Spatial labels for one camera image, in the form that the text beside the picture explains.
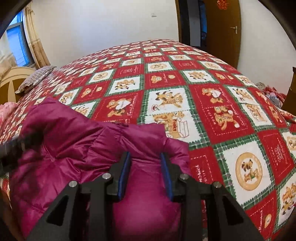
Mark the magenta puffer jacket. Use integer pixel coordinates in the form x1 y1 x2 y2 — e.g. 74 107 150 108
10 98 189 240

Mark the striped pillow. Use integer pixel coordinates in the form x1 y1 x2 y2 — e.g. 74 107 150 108
15 65 56 94

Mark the cream wooden headboard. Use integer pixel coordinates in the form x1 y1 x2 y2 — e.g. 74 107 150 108
0 67 36 104

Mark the red door decoration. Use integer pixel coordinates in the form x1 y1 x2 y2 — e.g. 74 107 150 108
217 0 229 10

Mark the pink folded blanket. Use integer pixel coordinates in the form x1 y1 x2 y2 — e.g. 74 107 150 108
0 102 18 126

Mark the beige floral curtain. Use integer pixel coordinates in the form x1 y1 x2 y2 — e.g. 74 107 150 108
0 32 17 80
22 3 50 69

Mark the beige floral curtain right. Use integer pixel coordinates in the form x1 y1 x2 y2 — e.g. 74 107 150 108
22 3 50 69

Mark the window with blue glass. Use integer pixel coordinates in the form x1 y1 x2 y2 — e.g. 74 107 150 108
6 11 34 67

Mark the metal door handle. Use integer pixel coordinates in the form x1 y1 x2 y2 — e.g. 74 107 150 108
230 26 238 35

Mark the brown wooden door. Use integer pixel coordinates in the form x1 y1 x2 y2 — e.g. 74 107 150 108
204 0 241 68

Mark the wooden dresser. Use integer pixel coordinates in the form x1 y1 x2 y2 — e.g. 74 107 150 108
282 67 296 115

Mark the red patterned bedspread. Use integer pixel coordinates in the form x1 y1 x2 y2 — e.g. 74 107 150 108
1 39 295 240

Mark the clothes pile on floor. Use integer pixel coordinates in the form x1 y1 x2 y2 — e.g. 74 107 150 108
255 82 287 108

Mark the beige floral curtain left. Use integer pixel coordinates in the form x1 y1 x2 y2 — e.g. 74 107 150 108
0 32 17 80

